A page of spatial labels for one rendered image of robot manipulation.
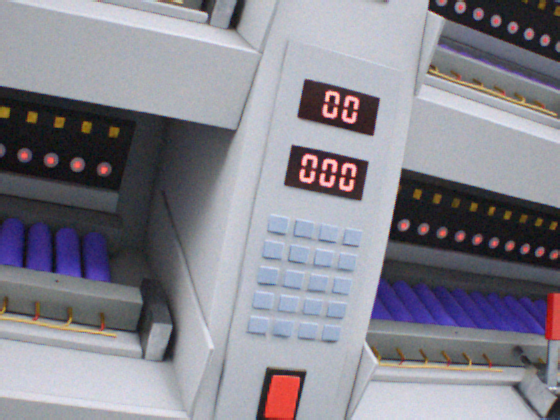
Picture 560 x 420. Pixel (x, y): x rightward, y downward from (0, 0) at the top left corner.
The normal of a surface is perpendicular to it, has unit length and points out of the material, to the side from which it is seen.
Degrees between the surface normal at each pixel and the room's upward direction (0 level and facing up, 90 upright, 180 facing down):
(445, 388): 20
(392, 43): 90
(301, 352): 90
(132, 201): 90
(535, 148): 110
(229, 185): 90
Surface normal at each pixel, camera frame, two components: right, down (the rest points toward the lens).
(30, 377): 0.30, -0.88
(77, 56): 0.25, 0.45
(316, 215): 0.34, 0.12
